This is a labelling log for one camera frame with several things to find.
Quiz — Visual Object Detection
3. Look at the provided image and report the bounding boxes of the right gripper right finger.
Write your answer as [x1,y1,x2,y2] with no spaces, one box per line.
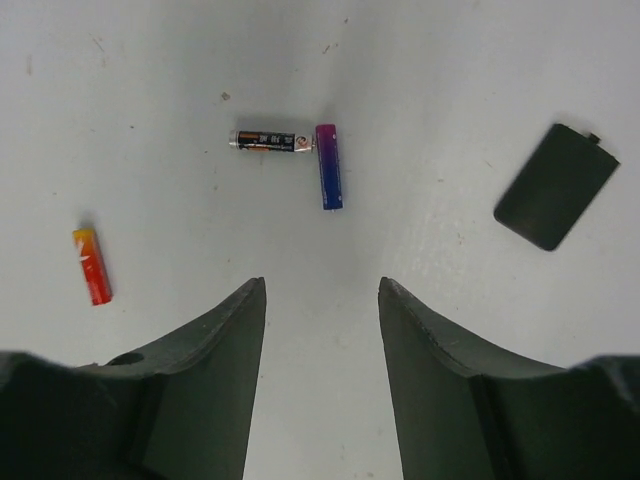
[378,278,639,479]

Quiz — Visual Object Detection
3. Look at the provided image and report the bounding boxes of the dark battery with blue end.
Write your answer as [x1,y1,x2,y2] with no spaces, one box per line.
[229,130,315,153]

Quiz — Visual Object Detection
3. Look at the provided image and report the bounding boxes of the red battery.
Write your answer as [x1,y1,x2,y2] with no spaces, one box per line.
[72,228,113,306]

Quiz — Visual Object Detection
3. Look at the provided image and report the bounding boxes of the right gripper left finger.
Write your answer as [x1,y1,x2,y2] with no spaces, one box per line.
[1,278,266,479]

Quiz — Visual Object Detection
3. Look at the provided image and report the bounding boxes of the black battery cover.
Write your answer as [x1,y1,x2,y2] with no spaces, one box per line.
[493,123,620,252]

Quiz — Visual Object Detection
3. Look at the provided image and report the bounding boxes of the purple blue battery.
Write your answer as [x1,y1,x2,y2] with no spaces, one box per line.
[315,124,343,211]

